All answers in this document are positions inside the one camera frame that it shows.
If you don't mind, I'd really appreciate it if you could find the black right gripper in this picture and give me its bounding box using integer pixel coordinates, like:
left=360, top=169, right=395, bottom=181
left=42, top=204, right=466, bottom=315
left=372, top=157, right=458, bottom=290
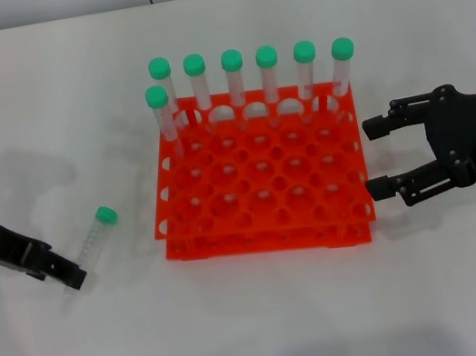
left=350, top=77, right=476, bottom=215

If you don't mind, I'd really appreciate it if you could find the clear test tube green cap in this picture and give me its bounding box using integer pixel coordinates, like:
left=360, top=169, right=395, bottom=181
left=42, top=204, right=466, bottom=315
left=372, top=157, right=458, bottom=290
left=291, top=38, right=325, bottom=101
left=253, top=44, right=286, bottom=105
left=218, top=46, right=252, bottom=110
left=146, top=54, right=187, bottom=133
left=322, top=35, right=364, bottom=100
left=143, top=82, right=186, bottom=156
left=181, top=51, right=214, bottom=114
left=48, top=203, right=133, bottom=306

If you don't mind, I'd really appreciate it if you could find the orange plastic test tube rack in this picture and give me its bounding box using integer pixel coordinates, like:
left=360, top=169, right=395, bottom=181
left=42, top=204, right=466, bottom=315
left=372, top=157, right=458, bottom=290
left=132, top=67, right=383, bottom=281

